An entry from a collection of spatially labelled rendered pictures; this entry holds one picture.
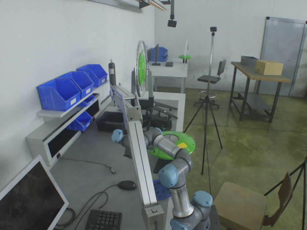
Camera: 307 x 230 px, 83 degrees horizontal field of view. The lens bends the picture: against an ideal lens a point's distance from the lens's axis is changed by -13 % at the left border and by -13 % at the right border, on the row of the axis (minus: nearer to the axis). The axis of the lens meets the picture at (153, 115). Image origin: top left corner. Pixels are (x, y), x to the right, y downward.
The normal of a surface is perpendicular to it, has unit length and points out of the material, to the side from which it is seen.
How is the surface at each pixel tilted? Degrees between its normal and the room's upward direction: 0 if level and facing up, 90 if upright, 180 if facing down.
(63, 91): 88
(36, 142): 90
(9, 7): 90
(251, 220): 0
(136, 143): 53
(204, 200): 5
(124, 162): 0
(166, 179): 90
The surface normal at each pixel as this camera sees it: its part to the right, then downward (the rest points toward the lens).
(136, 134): 0.26, -0.22
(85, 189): 0.00, -0.90
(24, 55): 0.98, 0.07
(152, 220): 0.32, 0.40
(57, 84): -0.18, 0.38
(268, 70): 0.11, 0.43
